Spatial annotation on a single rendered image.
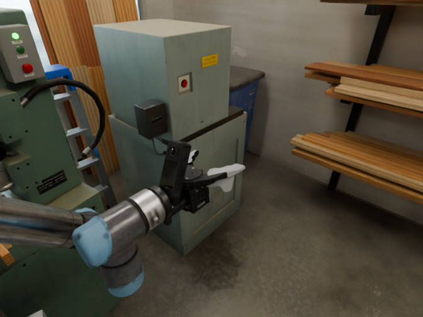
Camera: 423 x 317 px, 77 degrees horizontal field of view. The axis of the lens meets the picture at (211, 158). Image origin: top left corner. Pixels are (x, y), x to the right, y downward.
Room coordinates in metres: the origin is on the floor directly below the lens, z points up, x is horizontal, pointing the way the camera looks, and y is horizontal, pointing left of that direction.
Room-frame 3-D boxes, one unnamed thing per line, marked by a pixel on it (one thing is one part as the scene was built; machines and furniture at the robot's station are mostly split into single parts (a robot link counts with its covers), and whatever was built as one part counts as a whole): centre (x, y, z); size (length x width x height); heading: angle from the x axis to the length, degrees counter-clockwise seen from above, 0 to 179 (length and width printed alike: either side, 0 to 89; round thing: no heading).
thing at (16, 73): (0.90, 0.62, 1.40); 0.10 x 0.06 x 0.16; 145
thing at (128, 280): (0.34, 0.19, 1.12); 0.11 x 0.08 x 0.11; 47
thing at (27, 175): (0.78, 0.69, 1.02); 0.09 x 0.07 x 0.12; 55
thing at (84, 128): (1.64, 0.95, 0.58); 0.27 x 0.25 x 1.16; 48
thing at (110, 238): (0.32, 0.18, 1.21); 0.11 x 0.08 x 0.09; 138
